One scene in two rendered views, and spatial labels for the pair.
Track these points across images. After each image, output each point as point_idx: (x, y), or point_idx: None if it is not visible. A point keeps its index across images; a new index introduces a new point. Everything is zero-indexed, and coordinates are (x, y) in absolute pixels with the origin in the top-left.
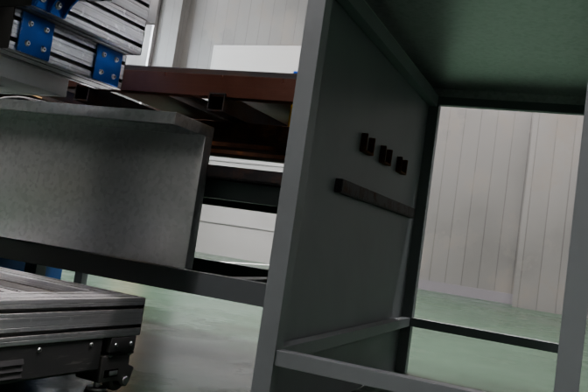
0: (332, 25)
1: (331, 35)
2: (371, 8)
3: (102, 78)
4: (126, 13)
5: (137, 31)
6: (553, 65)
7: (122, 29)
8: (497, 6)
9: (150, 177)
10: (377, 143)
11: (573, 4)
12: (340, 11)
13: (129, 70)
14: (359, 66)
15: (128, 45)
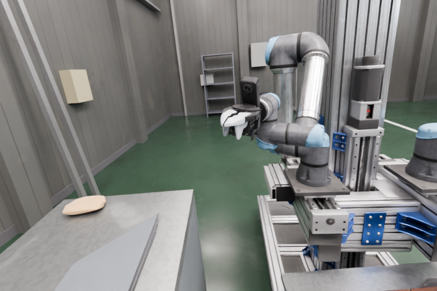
0: (192, 241)
1: (193, 245)
2: (175, 279)
3: (310, 245)
4: (303, 216)
5: (306, 230)
6: None
7: (302, 223)
8: (59, 278)
9: None
10: None
11: (3, 277)
12: (190, 239)
13: (391, 290)
14: None
15: (304, 233)
